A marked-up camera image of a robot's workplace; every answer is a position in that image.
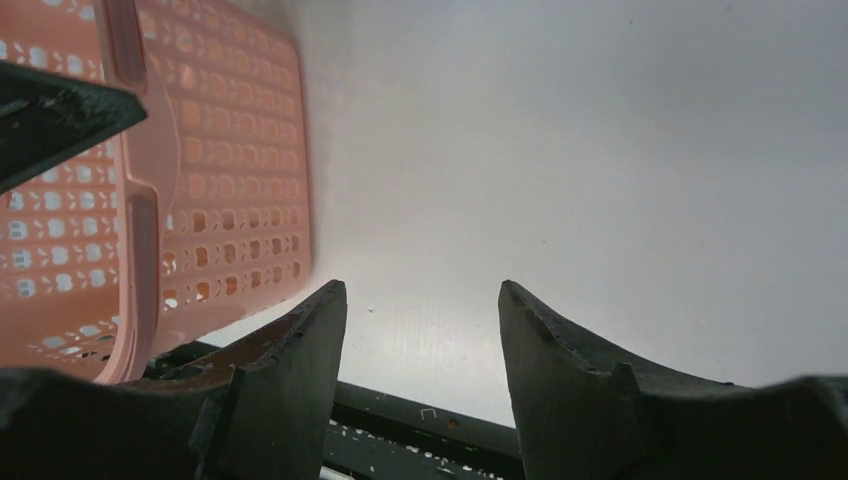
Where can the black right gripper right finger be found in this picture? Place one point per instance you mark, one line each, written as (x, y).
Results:
(586, 408)

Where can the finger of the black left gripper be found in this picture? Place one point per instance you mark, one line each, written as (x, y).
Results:
(48, 118)

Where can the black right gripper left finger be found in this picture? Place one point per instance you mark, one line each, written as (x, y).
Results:
(54, 426)

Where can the pink perforated plastic basket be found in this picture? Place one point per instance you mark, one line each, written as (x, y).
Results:
(193, 219)

